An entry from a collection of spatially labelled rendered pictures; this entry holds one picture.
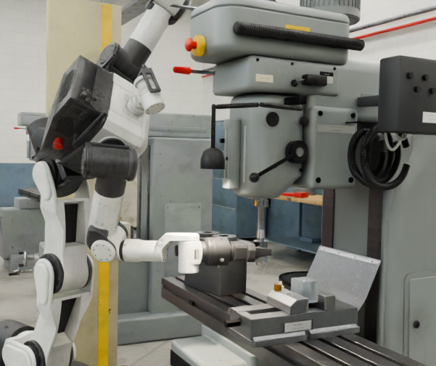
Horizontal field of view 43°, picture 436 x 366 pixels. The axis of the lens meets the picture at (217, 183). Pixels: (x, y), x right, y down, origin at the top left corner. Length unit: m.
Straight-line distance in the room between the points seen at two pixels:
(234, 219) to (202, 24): 7.50
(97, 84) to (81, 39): 1.62
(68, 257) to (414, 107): 1.22
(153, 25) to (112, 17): 1.49
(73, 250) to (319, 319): 0.90
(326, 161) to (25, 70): 9.24
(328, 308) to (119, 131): 0.80
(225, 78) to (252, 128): 0.18
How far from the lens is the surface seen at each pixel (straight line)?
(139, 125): 1.77
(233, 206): 9.11
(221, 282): 1.97
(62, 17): 3.38
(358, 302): 1.91
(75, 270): 2.04
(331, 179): 1.79
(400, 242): 1.92
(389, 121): 1.64
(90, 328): 3.50
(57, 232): 2.02
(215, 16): 1.64
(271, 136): 1.68
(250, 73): 1.63
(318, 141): 1.75
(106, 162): 1.62
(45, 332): 2.16
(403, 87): 1.64
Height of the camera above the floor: 1.44
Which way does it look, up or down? 3 degrees down
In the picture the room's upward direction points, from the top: 1 degrees clockwise
